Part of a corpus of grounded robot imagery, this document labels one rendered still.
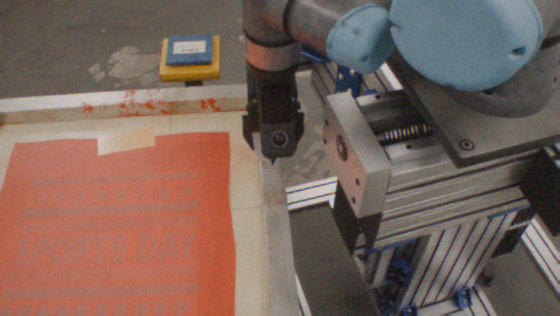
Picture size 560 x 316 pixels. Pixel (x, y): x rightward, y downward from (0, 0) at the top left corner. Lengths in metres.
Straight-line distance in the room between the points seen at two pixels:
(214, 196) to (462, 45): 0.55
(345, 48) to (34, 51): 2.61
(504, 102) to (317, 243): 1.19
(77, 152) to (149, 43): 1.93
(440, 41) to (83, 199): 0.66
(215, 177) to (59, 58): 2.12
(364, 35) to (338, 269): 1.21
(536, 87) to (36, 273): 0.74
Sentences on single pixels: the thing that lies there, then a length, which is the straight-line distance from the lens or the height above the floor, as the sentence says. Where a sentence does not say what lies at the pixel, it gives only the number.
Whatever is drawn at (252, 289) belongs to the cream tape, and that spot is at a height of 0.96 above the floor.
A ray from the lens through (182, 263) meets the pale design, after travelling 0.82.
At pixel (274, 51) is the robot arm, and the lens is 0.66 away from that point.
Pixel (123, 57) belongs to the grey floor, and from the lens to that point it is 2.84.
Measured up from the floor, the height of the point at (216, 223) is 0.97.
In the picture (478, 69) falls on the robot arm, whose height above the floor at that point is 1.40.
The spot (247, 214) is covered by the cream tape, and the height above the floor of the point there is 0.97.
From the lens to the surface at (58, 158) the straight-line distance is 1.01.
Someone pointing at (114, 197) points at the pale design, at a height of 0.97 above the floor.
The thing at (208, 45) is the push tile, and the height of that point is 0.97.
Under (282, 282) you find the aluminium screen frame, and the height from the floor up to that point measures 1.00.
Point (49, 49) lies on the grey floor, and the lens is 3.04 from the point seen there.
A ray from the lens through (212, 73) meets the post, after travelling 1.14.
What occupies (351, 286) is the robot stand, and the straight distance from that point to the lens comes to 1.67.
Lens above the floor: 1.67
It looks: 48 degrees down
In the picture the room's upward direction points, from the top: straight up
